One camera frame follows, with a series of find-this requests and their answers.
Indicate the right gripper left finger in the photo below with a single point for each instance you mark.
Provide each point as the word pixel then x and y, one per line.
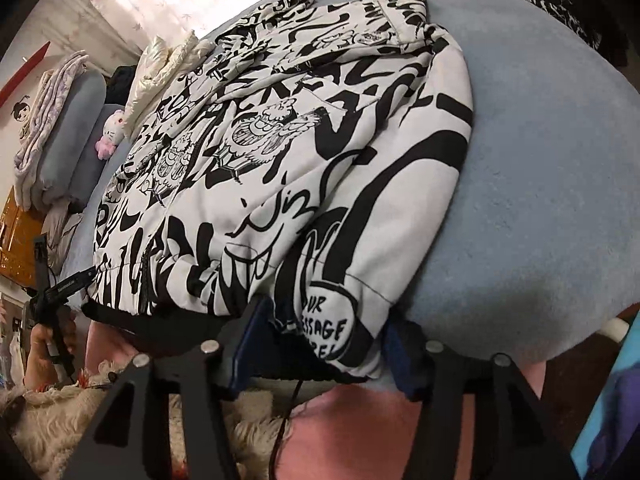
pixel 128 437

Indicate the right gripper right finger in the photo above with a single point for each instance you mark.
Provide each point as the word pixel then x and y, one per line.
pixel 479 419

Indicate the blue fleece bed blanket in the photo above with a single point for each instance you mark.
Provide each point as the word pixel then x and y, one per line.
pixel 540 243

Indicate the grey blue pillow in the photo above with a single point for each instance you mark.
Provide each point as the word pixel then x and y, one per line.
pixel 69 168

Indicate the pink clothing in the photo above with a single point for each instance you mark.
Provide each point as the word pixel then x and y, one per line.
pixel 349 432

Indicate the person left hand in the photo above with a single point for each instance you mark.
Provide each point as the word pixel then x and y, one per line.
pixel 40 370

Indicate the pink and white plush toy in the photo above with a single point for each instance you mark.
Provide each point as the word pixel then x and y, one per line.
pixel 115 129

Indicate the folded lavender quilt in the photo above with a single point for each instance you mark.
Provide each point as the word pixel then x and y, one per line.
pixel 52 92

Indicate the black and white graffiti hoodie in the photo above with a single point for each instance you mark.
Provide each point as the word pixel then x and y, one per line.
pixel 309 160

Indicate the black white patterned garment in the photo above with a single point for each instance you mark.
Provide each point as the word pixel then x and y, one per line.
pixel 566 15

